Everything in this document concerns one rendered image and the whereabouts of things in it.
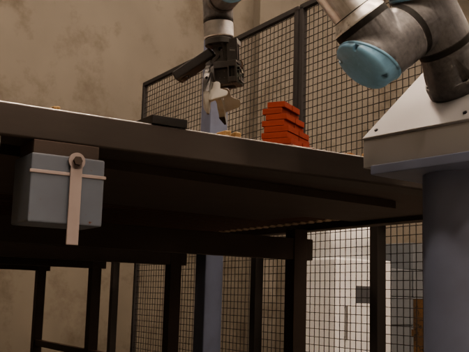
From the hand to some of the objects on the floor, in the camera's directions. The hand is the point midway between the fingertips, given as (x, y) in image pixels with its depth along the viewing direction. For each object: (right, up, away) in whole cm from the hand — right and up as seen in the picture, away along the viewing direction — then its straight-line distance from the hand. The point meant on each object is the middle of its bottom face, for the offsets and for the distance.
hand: (213, 120), depth 194 cm
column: (+49, -98, -48) cm, 119 cm away
